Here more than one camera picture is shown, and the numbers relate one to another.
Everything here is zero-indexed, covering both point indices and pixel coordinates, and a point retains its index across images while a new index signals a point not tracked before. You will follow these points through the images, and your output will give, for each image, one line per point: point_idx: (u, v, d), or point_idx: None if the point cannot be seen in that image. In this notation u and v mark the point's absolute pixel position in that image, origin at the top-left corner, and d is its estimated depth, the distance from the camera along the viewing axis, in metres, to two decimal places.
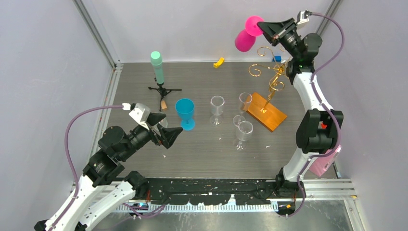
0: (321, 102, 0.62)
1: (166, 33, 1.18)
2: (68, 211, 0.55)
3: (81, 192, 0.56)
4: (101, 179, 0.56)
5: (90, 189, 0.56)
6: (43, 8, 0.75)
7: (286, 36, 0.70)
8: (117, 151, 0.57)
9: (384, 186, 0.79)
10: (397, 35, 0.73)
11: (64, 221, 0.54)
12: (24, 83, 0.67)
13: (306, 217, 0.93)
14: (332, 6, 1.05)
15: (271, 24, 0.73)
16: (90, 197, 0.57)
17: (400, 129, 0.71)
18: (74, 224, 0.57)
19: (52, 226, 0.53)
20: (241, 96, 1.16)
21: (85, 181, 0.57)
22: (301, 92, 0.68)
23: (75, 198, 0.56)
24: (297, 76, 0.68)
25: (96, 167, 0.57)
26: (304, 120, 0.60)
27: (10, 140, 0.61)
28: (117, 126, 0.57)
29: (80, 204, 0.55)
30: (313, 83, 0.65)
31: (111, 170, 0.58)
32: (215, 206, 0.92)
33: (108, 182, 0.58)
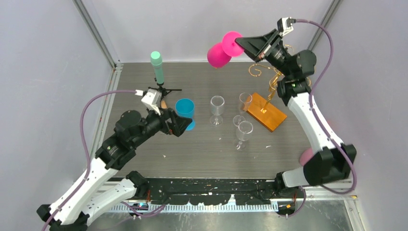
0: (329, 137, 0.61)
1: (165, 33, 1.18)
2: (76, 194, 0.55)
3: (92, 173, 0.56)
4: (114, 162, 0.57)
5: (101, 173, 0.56)
6: (43, 8, 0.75)
7: (273, 52, 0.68)
8: (133, 134, 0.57)
9: (384, 187, 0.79)
10: (398, 35, 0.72)
11: (71, 203, 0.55)
12: (24, 83, 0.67)
13: (306, 217, 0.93)
14: (332, 6, 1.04)
15: (253, 39, 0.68)
16: (99, 181, 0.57)
17: (401, 129, 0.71)
18: (80, 208, 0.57)
19: (58, 209, 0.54)
20: (241, 96, 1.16)
21: (98, 162, 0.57)
22: (302, 119, 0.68)
23: (86, 179, 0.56)
24: (294, 101, 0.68)
25: (109, 150, 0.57)
26: (314, 158, 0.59)
27: (10, 140, 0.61)
28: (135, 110, 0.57)
29: (89, 186, 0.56)
30: (314, 110, 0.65)
31: (124, 154, 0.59)
32: (215, 206, 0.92)
33: (120, 166, 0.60)
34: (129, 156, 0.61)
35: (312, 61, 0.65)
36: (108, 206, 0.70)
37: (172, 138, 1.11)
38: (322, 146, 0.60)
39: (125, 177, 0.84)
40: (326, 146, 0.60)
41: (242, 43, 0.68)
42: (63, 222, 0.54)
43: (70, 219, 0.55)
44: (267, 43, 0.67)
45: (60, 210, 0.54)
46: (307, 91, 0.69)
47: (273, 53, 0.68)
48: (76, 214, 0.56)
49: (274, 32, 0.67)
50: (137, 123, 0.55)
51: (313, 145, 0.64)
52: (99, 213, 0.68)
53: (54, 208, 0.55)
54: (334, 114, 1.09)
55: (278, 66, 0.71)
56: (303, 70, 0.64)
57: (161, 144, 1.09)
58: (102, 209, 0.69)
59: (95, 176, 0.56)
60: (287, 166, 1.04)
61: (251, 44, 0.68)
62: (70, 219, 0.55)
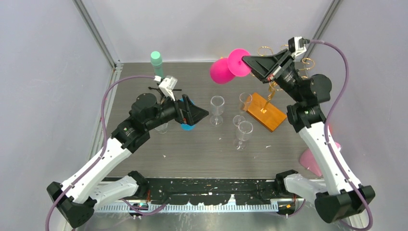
0: (347, 178, 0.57)
1: (165, 33, 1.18)
2: (91, 172, 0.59)
3: (108, 152, 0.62)
4: (130, 143, 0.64)
5: (116, 152, 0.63)
6: (43, 8, 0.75)
7: (283, 74, 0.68)
8: (147, 117, 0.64)
9: (385, 187, 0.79)
10: (399, 35, 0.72)
11: (85, 181, 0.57)
12: (24, 83, 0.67)
13: (306, 217, 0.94)
14: (332, 6, 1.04)
15: (262, 59, 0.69)
16: (114, 160, 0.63)
17: (402, 129, 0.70)
18: (91, 189, 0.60)
19: (72, 185, 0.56)
20: (241, 96, 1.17)
21: (113, 142, 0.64)
22: (315, 152, 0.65)
23: (102, 158, 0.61)
24: (308, 132, 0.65)
25: (125, 132, 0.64)
26: (330, 198, 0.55)
27: (10, 140, 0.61)
28: (149, 93, 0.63)
29: (104, 164, 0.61)
30: (329, 145, 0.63)
31: (139, 136, 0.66)
32: (215, 206, 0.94)
33: (133, 147, 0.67)
34: (143, 138, 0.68)
35: (326, 88, 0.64)
36: (112, 197, 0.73)
37: (171, 138, 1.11)
38: (340, 189, 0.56)
39: (127, 174, 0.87)
40: (344, 188, 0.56)
41: (248, 61, 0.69)
42: (75, 198, 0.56)
43: (81, 197, 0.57)
44: (277, 64, 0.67)
45: (73, 187, 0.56)
46: (320, 118, 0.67)
47: (283, 74, 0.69)
48: (86, 194, 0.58)
49: (285, 53, 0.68)
50: (152, 105, 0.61)
51: (327, 182, 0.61)
52: (104, 202, 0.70)
53: (66, 185, 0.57)
54: (334, 114, 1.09)
55: (288, 87, 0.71)
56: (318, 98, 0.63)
57: (161, 144, 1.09)
58: (108, 198, 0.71)
59: (110, 156, 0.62)
60: (287, 166, 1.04)
61: (259, 63, 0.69)
62: (81, 198, 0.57)
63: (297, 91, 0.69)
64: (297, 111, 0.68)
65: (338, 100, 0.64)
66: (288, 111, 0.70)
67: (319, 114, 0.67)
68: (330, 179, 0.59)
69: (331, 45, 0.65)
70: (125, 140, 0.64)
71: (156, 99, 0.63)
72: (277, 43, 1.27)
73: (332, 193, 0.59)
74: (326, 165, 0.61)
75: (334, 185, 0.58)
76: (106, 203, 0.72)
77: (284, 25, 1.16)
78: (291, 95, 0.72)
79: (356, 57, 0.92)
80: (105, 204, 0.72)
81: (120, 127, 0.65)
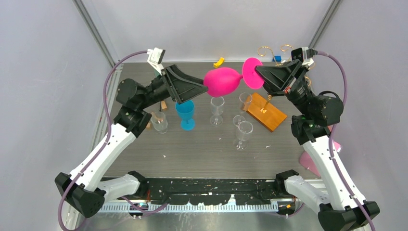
0: (351, 194, 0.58)
1: (165, 33, 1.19)
2: (98, 158, 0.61)
3: (112, 138, 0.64)
4: (133, 126, 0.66)
5: (121, 136, 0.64)
6: (43, 8, 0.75)
7: (296, 89, 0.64)
8: (136, 102, 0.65)
9: (384, 187, 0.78)
10: (399, 34, 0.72)
11: (94, 167, 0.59)
12: (24, 83, 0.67)
13: (306, 217, 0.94)
14: (332, 6, 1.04)
15: (274, 69, 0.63)
16: (120, 145, 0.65)
17: (401, 129, 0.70)
18: (100, 176, 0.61)
19: (81, 173, 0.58)
20: (241, 96, 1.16)
21: (117, 127, 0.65)
22: (319, 167, 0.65)
23: (107, 143, 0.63)
24: (313, 147, 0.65)
25: (127, 117, 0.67)
26: (334, 215, 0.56)
27: (10, 140, 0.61)
28: (127, 79, 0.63)
29: (110, 149, 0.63)
30: (334, 160, 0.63)
31: (140, 120, 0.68)
32: (215, 206, 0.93)
33: (138, 131, 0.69)
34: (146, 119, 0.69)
35: (337, 110, 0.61)
36: (117, 191, 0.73)
37: (171, 138, 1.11)
38: (345, 205, 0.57)
39: (127, 173, 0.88)
40: (349, 204, 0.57)
41: (263, 73, 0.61)
42: (86, 185, 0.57)
43: (91, 184, 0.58)
44: (291, 75, 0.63)
45: (82, 175, 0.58)
46: (325, 132, 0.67)
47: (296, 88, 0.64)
48: (96, 181, 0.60)
49: (298, 65, 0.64)
50: (134, 91, 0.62)
51: (331, 197, 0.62)
52: (111, 195, 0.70)
53: (74, 174, 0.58)
54: None
55: (298, 100, 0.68)
56: (328, 122, 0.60)
57: (161, 144, 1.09)
58: (114, 191, 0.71)
59: (115, 140, 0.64)
60: (287, 166, 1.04)
61: (273, 74, 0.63)
62: (91, 185, 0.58)
63: (307, 106, 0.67)
64: (302, 125, 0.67)
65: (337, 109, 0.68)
66: (293, 122, 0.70)
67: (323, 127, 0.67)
68: (334, 194, 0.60)
69: (333, 59, 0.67)
70: (129, 124, 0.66)
71: (136, 84, 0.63)
72: (277, 43, 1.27)
73: (336, 208, 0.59)
74: (331, 181, 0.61)
75: (338, 201, 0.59)
76: (112, 198, 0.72)
77: (284, 25, 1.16)
78: (299, 107, 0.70)
79: (357, 57, 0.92)
80: (111, 198, 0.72)
81: (120, 114, 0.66)
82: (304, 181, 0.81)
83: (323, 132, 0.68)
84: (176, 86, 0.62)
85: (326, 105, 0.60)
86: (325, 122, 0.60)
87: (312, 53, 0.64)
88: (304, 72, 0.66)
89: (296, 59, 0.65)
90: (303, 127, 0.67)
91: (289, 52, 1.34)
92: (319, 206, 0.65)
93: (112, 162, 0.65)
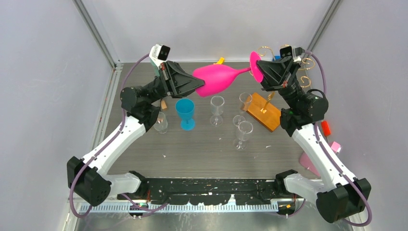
0: (341, 172, 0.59)
1: (165, 33, 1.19)
2: (110, 145, 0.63)
3: (126, 128, 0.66)
4: (145, 119, 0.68)
5: (134, 126, 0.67)
6: (44, 9, 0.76)
7: (289, 86, 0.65)
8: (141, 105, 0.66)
9: (384, 187, 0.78)
10: (399, 34, 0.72)
11: (107, 153, 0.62)
12: (24, 83, 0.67)
13: (306, 217, 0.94)
14: (332, 6, 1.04)
15: (272, 65, 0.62)
16: (132, 134, 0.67)
17: (402, 129, 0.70)
18: (110, 163, 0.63)
19: (94, 157, 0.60)
20: (241, 96, 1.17)
21: (131, 119, 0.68)
22: (309, 153, 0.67)
23: (121, 132, 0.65)
24: (299, 134, 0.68)
25: (137, 114, 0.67)
26: (327, 196, 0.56)
27: (10, 140, 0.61)
28: (127, 88, 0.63)
29: (122, 138, 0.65)
30: (321, 143, 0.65)
31: (150, 115, 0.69)
32: (215, 206, 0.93)
33: (149, 125, 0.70)
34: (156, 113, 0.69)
35: (325, 108, 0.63)
36: (121, 186, 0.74)
37: (171, 138, 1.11)
38: (336, 183, 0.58)
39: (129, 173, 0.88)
40: (338, 182, 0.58)
41: (264, 68, 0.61)
42: (99, 169, 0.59)
43: (102, 169, 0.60)
44: (286, 71, 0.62)
45: (95, 159, 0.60)
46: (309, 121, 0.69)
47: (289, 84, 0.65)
48: (107, 167, 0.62)
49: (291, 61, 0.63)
50: (134, 99, 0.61)
51: (325, 180, 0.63)
52: (114, 188, 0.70)
53: (87, 158, 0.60)
54: (334, 114, 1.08)
55: (289, 96, 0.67)
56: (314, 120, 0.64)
57: (161, 145, 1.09)
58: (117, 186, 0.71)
59: (128, 130, 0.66)
60: (287, 166, 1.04)
61: (271, 69, 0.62)
62: (104, 169, 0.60)
63: (295, 101, 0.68)
64: (290, 119, 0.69)
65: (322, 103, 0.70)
66: (281, 116, 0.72)
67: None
68: (326, 176, 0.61)
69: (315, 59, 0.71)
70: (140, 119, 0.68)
71: (135, 92, 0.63)
72: (277, 43, 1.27)
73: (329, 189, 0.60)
74: (320, 163, 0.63)
75: (329, 180, 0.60)
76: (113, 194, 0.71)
77: (284, 25, 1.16)
78: (288, 101, 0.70)
79: (357, 57, 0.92)
80: (113, 194, 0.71)
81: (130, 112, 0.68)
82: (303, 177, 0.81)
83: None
84: (175, 79, 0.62)
85: (313, 105, 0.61)
86: (312, 120, 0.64)
87: (300, 51, 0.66)
88: (297, 68, 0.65)
89: (288, 56, 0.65)
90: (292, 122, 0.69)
91: None
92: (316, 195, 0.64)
93: (122, 151, 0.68)
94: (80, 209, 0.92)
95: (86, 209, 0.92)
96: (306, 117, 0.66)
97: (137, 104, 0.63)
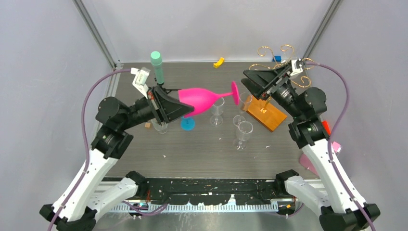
0: (352, 197, 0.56)
1: (165, 33, 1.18)
2: (78, 188, 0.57)
3: (91, 166, 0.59)
4: (112, 150, 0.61)
5: (100, 163, 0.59)
6: (44, 9, 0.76)
7: (279, 91, 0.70)
8: (117, 121, 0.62)
9: (384, 187, 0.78)
10: (399, 35, 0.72)
11: (75, 198, 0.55)
12: (24, 83, 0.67)
13: (306, 217, 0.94)
14: (332, 6, 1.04)
15: (261, 73, 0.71)
16: (100, 171, 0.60)
17: (401, 129, 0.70)
18: (85, 204, 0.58)
19: (62, 206, 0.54)
20: (241, 96, 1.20)
21: (95, 154, 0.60)
22: (320, 170, 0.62)
23: (86, 173, 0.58)
24: (311, 150, 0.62)
25: (105, 139, 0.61)
26: (335, 219, 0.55)
27: (10, 140, 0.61)
28: (110, 96, 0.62)
29: (90, 178, 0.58)
30: (334, 162, 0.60)
31: (120, 142, 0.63)
32: (215, 206, 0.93)
33: (118, 154, 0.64)
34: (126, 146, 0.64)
35: (322, 97, 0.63)
36: (112, 203, 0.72)
37: (171, 138, 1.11)
38: (345, 209, 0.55)
39: (125, 176, 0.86)
40: (349, 207, 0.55)
41: (250, 76, 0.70)
42: (70, 218, 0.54)
43: (75, 214, 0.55)
44: (277, 77, 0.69)
45: (64, 208, 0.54)
46: (324, 135, 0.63)
47: (278, 91, 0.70)
48: (81, 210, 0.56)
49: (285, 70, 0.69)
50: (115, 109, 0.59)
51: (331, 198, 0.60)
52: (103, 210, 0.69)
53: (57, 207, 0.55)
54: (334, 114, 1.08)
55: (284, 103, 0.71)
56: (315, 108, 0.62)
57: (161, 145, 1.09)
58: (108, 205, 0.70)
59: (94, 168, 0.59)
60: (287, 166, 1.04)
61: (260, 77, 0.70)
62: (76, 215, 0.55)
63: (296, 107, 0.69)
64: (300, 129, 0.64)
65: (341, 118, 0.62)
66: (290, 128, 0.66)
67: (322, 131, 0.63)
68: (335, 198, 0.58)
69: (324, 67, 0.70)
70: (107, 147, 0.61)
71: (119, 102, 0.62)
72: (277, 43, 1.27)
73: (338, 211, 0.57)
74: (331, 184, 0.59)
75: (339, 204, 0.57)
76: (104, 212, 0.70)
77: (283, 25, 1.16)
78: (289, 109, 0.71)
79: (357, 58, 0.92)
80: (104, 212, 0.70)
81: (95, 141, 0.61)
82: (304, 182, 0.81)
83: (321, 135, 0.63)
84: (164, 106, 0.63)
85: (307, 93, 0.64)
86: (312, 108, 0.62)
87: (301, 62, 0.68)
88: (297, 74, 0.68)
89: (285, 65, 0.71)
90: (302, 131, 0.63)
91: (290, 52, 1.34)
92: (321, 210, 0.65)
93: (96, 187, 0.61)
94: None
95: None
96: (308, 111, 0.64)
97: (117, 116, 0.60)
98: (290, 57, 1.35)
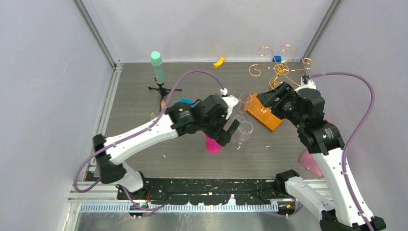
0: (360, 211, 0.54)
1: (165, 33, 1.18)
2: (134, 137, 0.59)
3: (156, 126, 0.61)
4: (180, 125, 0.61)
5: (165, 128, 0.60)
6: (44, 8, 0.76)
7: (282, 104, 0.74)
8: (211, 116, 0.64)
9: (385, 186, 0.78)
10: (399, 34, 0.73)
11: (126, 145, 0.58)
12: (24, 83, 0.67)
13: (306, 217, 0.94)
14: (333, 5, 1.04)
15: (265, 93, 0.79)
16: (160, 135, 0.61)
17: (402, 129, 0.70)
18: (128, 155, 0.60)
19: (113, 144, 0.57)
20: (241, 96, 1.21)
21: (164, 118, 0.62)
22: (329, 181, 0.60)
23: (149, 129, 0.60)
24: (324, 160, 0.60)
25: (181, 112, 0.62)
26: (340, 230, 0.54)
27: (10, 139, 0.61)
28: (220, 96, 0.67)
29: (148, 136, 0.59)
30: (346, 175, 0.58)
31: (191, 123, 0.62)
32: (215, 206, 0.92)
33: (183, 131, 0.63)
34: (188, 132, 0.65)
35: (318, 95, 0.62)
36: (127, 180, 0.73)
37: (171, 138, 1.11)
38: (352, 223, 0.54)
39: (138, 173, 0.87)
40: (356, 221, 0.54)
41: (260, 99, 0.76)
42: (112, 158, 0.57)
43: (117, 159, 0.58)
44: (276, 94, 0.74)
45: (114, 147, 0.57)
46: (338, 144, 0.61)
47: (282, 104, 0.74)
48: (123, 157, 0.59)
49: (283, 86, 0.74)
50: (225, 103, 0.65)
51: (337, 208, 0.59)
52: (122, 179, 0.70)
53: (108, 142, 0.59)
54: (334, 114, 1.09)
55: (290, 117, 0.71)
56: (312, 101, 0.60)
57: (161, 144, 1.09)
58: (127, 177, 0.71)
59: (157, 131, 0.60)
60: (287, 166, 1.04)
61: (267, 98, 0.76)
62: (117, 160, 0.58)
63: (302, 113, 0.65)
64: (313, 134, 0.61)
65: (359, 127, 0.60)
66: (299, 135, 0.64)
67: (337, 138, 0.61)
68: (342, 209, 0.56)
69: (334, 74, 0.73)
70: (176, 121, 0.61)
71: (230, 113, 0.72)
72: (277, 43, 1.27)
73: (342, 223, 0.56)
74: (340, 196, 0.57)
75: (346, 217, 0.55)
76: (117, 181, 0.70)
77: (284, 25, 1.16)
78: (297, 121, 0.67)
79: (357, 57, 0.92)
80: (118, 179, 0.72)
81: (174, 109, 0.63)
82: (305, 183, 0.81)
83: (337, 144, 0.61)
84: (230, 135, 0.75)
85: (301, 91, 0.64)
86: (310, 101, 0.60)
87: (305, 78, 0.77)
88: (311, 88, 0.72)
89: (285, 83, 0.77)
90: (315, 135, 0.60)
91: (290, 52, 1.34)
92: (322, 214, 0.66)
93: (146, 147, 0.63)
94: (80, 209, 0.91)
95: (86, 209, 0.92)
96: (309, 110, 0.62)
97: (217, 110, 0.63)
98: (290, 57, 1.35)
